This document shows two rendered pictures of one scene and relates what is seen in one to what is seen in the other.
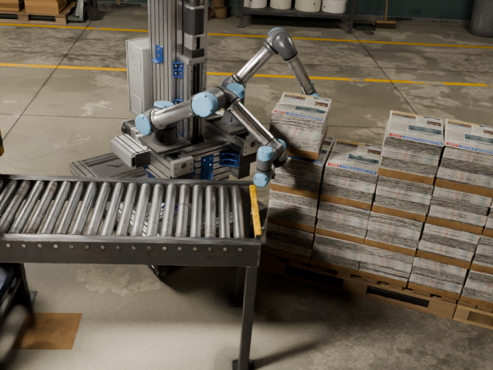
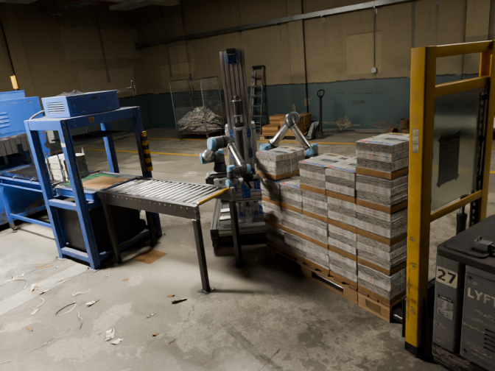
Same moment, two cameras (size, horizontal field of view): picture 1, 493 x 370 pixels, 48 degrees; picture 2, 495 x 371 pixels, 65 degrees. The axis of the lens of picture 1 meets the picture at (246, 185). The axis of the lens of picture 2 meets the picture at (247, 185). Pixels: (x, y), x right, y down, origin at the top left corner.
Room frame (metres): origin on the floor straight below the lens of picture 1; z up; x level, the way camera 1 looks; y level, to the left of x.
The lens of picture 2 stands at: (-0.05, -2.42, 1.84)
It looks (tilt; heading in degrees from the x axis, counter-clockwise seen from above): 17 degrees down; 42
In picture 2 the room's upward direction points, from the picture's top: 6 degrees counter-clockwise
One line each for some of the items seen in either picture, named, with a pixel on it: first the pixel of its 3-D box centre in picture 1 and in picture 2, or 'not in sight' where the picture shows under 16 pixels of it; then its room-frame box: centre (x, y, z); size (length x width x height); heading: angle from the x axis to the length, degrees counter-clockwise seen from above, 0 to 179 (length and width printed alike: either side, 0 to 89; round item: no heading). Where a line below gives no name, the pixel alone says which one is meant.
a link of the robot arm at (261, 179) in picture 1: (263, 176); (232, 182); (2.39, -0.08, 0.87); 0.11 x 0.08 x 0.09; 165
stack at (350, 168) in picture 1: (368, 221); (319, 228); (2.74, -0.74, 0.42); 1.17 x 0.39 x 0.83; 74
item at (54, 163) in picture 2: not in sight; (67, 166); (1.99, 2.19, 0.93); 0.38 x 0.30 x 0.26; 95
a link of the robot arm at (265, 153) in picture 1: (266, 157); (233, 171); (2.41, -0.09, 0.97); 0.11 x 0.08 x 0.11; 153
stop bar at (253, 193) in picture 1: (255, 209); (213, 195); (2.18, -0.05, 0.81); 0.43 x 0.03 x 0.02; 5
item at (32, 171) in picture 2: not in sight; (46, 177); (1.94, 2.75, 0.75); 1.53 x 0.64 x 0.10; 95
